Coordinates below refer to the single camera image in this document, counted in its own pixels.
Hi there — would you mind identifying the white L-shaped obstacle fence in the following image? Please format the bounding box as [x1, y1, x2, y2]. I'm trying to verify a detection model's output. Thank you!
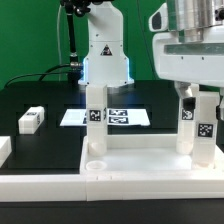
[0, 135, 224, 203]

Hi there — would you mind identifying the white desk tabletop panel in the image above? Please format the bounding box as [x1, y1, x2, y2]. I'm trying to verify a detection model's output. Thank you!
[79, 132, 224, 175]

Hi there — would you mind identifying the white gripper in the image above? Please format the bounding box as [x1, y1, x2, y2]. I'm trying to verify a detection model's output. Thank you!
[153, 28, 224, 121]

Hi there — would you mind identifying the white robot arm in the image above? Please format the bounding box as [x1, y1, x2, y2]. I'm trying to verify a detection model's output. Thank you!
[83, 0, 224, 120]

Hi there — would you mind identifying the fiducial marker sheet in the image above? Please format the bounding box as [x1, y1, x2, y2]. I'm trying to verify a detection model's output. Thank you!
[60, 108, 150, 126]

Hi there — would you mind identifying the black cable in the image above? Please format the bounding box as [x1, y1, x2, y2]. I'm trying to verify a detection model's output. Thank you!
[4, 64, 73, 88]

